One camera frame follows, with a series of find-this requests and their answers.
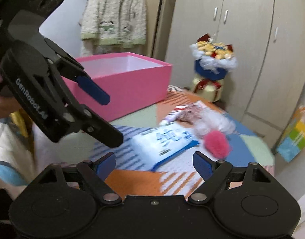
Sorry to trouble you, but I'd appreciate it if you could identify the pink fluffy pompom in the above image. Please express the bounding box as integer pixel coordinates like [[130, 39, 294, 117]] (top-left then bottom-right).
[[203, 130, 231, 159]]

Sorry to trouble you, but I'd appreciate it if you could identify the floral pink cloth scrunchie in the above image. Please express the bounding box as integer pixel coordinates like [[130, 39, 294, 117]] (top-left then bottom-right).
[[177, 103, 236, 138]]

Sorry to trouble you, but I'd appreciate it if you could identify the blue white tissue pack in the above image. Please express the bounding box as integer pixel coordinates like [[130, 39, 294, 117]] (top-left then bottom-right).
[[130, 122, 199, 171]]

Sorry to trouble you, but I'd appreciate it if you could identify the patchwork tablecloth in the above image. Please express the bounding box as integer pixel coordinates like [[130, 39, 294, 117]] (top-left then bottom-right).
[[65, 85, 275, 197]]

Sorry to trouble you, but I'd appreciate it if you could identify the pink cardboard box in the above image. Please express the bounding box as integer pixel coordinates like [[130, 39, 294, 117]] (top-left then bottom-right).
[[63, 52, 172, 121]]

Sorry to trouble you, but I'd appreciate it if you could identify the white fluffy cardigan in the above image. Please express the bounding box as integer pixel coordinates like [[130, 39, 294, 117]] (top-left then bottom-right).
[[80, 0, 147, 56]]

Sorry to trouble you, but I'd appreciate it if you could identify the colourful paper gift bag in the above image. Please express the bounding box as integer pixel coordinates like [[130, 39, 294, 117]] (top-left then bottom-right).
[[276, 106, 305, 162]]

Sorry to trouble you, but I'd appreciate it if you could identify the flower bouquet blue wrap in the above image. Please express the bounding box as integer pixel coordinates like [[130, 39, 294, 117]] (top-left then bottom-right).
[[190, 33, 238, 103]]

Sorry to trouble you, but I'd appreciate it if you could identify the grey wardrobe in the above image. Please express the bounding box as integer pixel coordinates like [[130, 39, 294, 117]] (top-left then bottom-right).
[[166, 0, 305, 145]]

